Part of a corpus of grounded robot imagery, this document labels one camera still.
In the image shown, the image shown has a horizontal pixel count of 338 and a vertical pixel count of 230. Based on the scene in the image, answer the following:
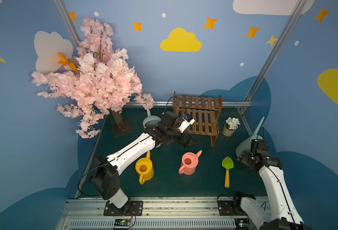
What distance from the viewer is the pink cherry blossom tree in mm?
573

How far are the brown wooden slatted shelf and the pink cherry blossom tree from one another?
1.05 ft

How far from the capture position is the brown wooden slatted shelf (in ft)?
2.94
